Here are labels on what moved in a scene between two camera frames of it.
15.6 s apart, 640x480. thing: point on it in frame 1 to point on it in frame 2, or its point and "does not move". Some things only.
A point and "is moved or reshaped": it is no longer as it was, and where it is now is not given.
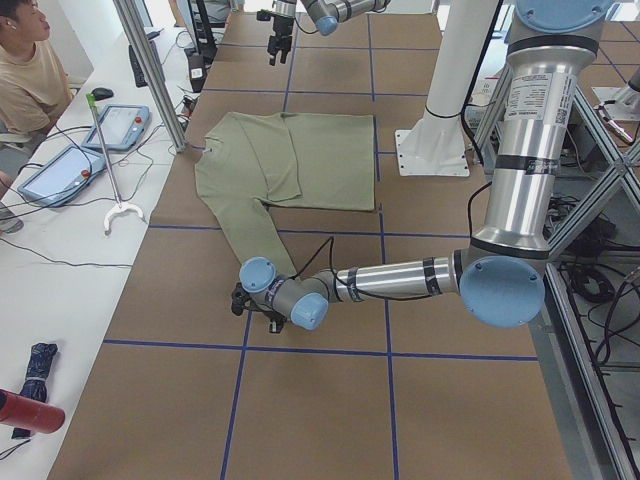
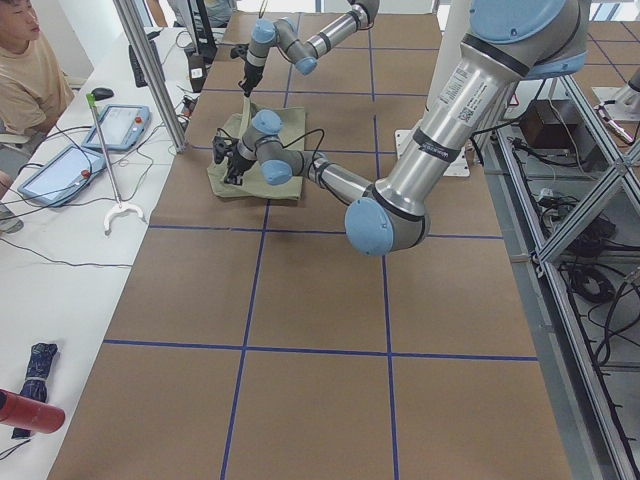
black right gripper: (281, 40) to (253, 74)
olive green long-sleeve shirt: (284, 160) is moved or reshaped
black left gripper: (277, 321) to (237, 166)
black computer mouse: (102, 93) does not move
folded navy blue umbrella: (35, 385) does not move
